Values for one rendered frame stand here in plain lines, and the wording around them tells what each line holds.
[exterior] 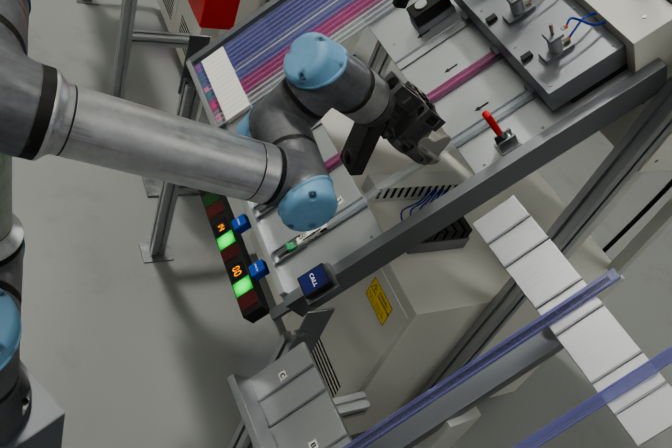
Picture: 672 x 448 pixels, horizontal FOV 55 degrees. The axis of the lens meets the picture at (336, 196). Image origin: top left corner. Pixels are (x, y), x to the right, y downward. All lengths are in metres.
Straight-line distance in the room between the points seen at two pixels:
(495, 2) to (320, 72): 0.46
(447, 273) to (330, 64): 0.73
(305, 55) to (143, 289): 1.25
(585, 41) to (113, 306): 1.40
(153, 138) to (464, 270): 0.93
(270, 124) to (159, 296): 1.17
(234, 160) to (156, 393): 1.14
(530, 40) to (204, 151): 0.61
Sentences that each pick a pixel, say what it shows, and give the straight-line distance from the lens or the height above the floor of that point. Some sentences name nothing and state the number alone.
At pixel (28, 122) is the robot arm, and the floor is 1.14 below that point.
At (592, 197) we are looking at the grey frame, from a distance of 1.24.
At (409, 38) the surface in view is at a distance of 1.30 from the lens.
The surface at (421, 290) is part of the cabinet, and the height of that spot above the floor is 0.62.
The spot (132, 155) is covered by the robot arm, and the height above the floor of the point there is 1.10.
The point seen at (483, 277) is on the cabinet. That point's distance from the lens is 1.50.
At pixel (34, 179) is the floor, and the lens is 2.24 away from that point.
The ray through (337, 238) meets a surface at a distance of 1.12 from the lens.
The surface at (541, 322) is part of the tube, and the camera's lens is 0.87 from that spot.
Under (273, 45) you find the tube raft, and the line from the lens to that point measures 1.44.
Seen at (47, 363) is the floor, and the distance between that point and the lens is 1.83.
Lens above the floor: 1.57
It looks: 40 degrees down
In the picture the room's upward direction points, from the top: 25 degrees clockwise
